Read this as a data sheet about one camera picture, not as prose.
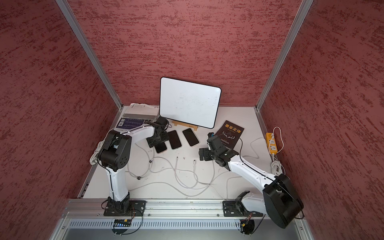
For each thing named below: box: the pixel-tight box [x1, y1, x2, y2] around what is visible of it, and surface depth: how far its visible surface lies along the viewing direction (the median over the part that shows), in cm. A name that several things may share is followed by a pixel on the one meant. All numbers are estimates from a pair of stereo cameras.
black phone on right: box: [182, 128, 199, 147], surface depth 103 cm
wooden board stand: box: [172, 120, 199, 131], surface depth 105 cm
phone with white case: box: [167, 130, 182, 150], surface depth 100 cm
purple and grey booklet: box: [116, 103, 160, 130], surface depth 112 cm
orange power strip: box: [265, 132, 278, 155], surface depth 97 cm
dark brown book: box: [214, 120, 245, 150], surface depth 105 cm
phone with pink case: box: [154, 142, 168, 154], surface depth 97 cm
